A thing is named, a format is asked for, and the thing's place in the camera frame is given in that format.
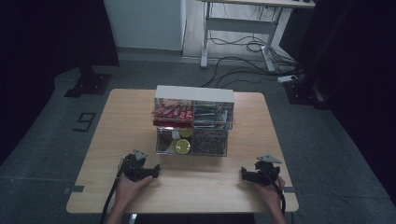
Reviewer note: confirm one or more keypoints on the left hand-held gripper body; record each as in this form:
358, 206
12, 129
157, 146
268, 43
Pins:
134, 169

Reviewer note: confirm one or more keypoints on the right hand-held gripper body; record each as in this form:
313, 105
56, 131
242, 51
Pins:
267, 172

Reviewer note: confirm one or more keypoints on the clear plastic drawer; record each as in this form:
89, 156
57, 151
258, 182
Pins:
190, 146
193, 124

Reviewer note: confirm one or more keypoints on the clear plastic organizer box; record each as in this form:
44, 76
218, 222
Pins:
194, 93

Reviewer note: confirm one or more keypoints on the person's left hand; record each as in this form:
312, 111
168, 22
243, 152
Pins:
129, 189

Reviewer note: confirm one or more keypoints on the person's right hand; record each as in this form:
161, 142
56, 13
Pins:
269, 196

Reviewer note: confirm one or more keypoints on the grey tape strip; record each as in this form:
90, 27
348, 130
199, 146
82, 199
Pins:
292, 189
74, 189

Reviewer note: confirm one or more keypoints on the yellow-green round disc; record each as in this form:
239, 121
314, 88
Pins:
186, 132
182, 146

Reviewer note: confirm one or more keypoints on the tangle of dark bands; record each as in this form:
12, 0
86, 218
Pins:
208, 143

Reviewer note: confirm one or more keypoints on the stack of red packets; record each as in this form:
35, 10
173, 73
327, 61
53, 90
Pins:
174, 113

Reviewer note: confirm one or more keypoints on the black stand base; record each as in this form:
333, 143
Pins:
306, 93
90, 82

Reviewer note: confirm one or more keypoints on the white power strip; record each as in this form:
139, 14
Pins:
287, 78

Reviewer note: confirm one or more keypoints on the dark curtain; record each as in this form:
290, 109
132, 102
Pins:
46, 62
358, 77

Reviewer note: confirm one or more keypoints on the white cabinet panel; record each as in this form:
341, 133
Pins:
146, 23

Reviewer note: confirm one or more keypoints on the white metal-frame desk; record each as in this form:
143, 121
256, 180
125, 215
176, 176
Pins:
236, 25

